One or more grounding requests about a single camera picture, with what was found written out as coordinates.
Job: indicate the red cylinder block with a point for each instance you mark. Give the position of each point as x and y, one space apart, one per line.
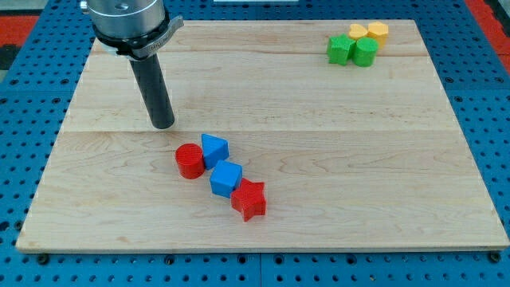
189 158

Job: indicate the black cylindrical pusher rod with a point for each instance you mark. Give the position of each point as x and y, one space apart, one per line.
152 86

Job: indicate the green star block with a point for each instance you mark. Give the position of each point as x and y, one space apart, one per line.
340 49

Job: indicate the blue triangle block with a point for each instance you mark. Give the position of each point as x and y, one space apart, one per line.
214 149

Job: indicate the blue cube block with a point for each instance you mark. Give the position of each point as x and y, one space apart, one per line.
225 178

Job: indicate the green cylinder block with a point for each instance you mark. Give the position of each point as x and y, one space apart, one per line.
365 52

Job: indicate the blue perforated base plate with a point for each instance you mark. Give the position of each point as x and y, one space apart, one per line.
40 83

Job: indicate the red star block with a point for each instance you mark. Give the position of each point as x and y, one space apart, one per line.
249 199

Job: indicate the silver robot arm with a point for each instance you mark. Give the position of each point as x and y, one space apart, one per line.
135 29

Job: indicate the wooden board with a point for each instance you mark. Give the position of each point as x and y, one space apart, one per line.
353 159

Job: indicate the yellow hexagon block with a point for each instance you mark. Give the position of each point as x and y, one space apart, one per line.
379 32

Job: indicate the yellow heart block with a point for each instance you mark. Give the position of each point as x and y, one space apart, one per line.
357 31

